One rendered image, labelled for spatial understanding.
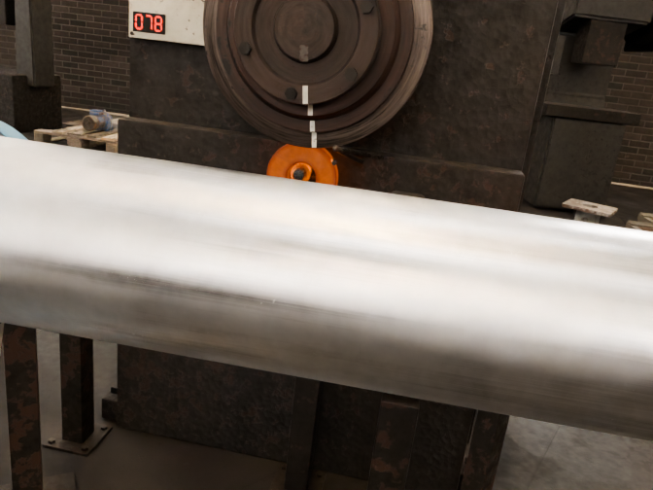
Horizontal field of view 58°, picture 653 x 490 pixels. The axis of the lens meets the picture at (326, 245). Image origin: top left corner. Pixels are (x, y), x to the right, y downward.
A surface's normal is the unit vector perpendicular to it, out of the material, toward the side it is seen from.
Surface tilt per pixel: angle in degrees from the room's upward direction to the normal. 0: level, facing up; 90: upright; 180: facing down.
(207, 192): 28
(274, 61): 90
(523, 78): 90
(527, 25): 90
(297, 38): 90
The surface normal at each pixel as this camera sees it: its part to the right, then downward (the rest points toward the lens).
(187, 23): -0.18, 0.29
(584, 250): 0.03, -0.69
